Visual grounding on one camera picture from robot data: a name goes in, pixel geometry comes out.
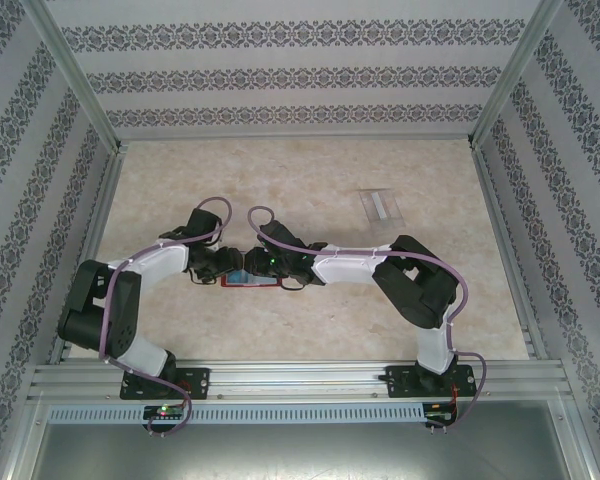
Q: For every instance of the blue credit card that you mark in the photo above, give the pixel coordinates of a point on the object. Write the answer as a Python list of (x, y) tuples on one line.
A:
[(245, 278)]

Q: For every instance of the clear plastic case grey stripe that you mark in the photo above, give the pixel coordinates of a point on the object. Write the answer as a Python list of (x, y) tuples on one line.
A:
[(381, 210)]

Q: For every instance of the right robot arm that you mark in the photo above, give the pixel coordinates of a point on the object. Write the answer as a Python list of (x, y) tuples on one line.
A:
[(350, 262)]

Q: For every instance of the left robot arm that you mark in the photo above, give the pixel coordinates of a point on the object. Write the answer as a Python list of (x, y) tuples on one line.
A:
[(155, 260)]

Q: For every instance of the aluminium back bar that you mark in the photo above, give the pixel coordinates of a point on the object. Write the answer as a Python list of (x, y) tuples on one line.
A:
[(295, 137)]

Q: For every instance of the small circuit board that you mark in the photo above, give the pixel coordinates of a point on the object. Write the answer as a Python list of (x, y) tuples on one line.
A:
[(440, 412), (164, 411)]

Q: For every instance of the aluminium mounting rail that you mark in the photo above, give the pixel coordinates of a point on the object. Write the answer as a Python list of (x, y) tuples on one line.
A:
[(300, 375)]

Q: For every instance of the aluminium side rail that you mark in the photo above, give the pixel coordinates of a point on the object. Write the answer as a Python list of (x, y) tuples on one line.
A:
[(92, 225), (510, 250)]

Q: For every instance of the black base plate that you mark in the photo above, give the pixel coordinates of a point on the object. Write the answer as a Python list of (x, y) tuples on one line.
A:
[(195, 382), (400, 382)]

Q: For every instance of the aluminium frame post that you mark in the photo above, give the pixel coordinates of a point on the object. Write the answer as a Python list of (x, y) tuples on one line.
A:
[(75, 75), (515, 75)]

